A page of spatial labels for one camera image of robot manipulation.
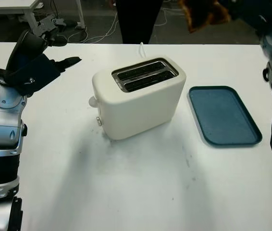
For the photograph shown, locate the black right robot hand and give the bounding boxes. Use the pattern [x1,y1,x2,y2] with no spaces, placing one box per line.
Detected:
[191,0,272,37]

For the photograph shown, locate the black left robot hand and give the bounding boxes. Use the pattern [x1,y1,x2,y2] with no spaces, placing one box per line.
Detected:
[7,15,83,73]

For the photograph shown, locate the brown toast slice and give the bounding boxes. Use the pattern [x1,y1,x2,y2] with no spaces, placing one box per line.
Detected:
[177,0,232,34]

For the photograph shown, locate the person beige jacket black trousers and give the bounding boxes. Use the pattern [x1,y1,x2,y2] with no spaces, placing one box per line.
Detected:
[115,0,163,44]

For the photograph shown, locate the cream white two-slot toaster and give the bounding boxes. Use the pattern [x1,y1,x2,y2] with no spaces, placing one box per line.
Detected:
[87,57,187,141]

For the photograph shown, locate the white desk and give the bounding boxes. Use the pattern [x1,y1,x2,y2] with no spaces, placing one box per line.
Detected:
[0,0,86,31]

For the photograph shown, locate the blue rectangular tray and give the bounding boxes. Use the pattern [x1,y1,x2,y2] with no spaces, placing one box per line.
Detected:
[187,86,263,148]

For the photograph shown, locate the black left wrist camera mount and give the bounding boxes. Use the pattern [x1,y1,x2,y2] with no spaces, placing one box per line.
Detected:
[13,54,62,97]

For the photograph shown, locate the white floor cable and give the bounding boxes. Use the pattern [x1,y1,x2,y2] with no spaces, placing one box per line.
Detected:
[67,14,120,44]
[154,8,182,27]

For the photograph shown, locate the white toaster power cord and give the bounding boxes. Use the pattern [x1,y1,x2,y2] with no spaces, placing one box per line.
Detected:
[137,42,148,59]

